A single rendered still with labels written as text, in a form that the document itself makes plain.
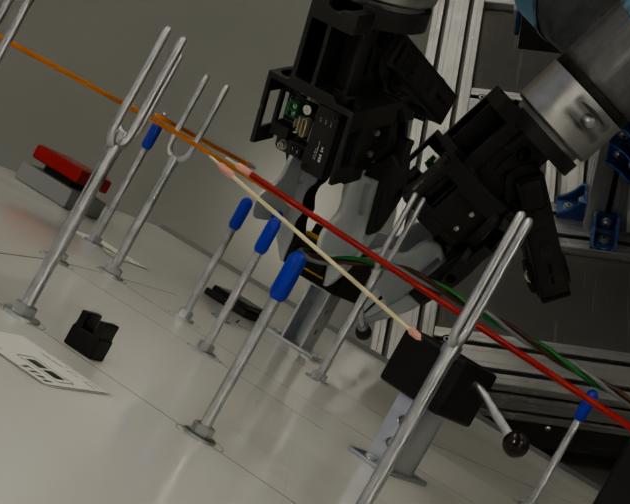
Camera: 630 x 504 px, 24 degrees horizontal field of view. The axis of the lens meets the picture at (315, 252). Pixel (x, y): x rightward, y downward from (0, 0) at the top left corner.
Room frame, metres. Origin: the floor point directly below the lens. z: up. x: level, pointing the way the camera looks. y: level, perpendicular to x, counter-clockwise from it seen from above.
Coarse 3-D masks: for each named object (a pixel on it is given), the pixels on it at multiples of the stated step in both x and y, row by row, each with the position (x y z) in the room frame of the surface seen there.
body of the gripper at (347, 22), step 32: (320, 0) 0.71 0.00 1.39; (320, 32) 0.71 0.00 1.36; (352, 32) 0.69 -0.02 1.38; (384, 32) 0.73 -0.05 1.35; (416, 32) 0.71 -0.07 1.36; (320, 64) 0.69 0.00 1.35; (352, 64) 0.69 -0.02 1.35; (384, 64) 0.72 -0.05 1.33; (320, 96) 0.68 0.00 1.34; (352, 96) 0.69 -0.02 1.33; (384, 96) 0.70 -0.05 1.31; (256, 128) 0.69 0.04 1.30; (288, 128) 0.68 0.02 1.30; (320, 128) 0.67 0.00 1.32; (352, 128) 0.66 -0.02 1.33; (384, 128) 0.69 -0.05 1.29; (320, 160) 0.65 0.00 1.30; (352, 160) 0.66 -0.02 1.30
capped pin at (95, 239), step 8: (160, 120) 0.74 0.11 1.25; (152, 128) 0.73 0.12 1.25; (160, 128) 0.73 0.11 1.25; (152, 136) 0.73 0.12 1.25; (144, 144) 0.72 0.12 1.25; (152, 144) 0.72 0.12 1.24; (144, 152) 0.72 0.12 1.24; (136, 160) 0.72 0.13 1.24; (136, 168) 0.71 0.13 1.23; (128, 176) 0.71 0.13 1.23; (128, 184) 0.70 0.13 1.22; (120, 192) 0.70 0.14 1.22; (112, 200) 0.70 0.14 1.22; (112, 208) 0.69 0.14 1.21; (104, 216) 0.69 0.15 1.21; (104, 224) 0.68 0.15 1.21; (96, 232) 0.68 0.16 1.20; (88, 240) 0.67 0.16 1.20; (96, 240) 0.67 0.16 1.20
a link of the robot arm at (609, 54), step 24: (624, 0) 0.86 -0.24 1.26; (600, 24) 0.85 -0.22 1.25; (624, 24) 0.84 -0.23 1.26; (576, 48) 0.84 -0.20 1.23; (600, 48) 0.83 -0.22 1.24; (624, 48) 0.82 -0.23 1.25; (576, 72) 0.82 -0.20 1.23; (600, 72) 0.81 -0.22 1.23; (624, 72) 0.81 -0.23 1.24; (600, 96) 0.80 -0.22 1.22; (624, 96) 0.80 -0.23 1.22; (624, 120) 0.80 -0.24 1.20
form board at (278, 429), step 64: (0, 192) 0.70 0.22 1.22; (0, 256) 0.49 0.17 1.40; (192, 256) 0.87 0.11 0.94; (0, 320) 0.37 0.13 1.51; (64, 320) 0.41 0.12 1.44; (128, 320) 0.48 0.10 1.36; (0, 384) 0.29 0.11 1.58; (128, 384) 0.35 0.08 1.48; (192, 384) 0.40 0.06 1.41; (256, 384) 0.47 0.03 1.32; (320, 384) 0.55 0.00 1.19; (384, 384) 0.68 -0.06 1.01; (0, 448) 0.23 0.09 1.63; (64, 448) 0.25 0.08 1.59; (128, 448) 0.27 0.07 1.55; (192, 448) 0.30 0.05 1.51; (256, 448) 0.34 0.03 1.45; (320, 448) 0.39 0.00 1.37; (448, 448) 0.54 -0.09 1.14
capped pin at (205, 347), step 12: (264, 228) 0.53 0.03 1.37; (276, 228) 0.53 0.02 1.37; (264, 240) 0.53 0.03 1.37; (264, 252) 0.52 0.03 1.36; (252, 264) 0.52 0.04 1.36; (240, 276) 0.51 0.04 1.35; (240, 288) 0.51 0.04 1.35; (228, 300) 0.50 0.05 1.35; (228, 312) 0.50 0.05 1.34; (216, 324) 0.49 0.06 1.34; (216, 336) 0.49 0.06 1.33; (204, 348) 0.48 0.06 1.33
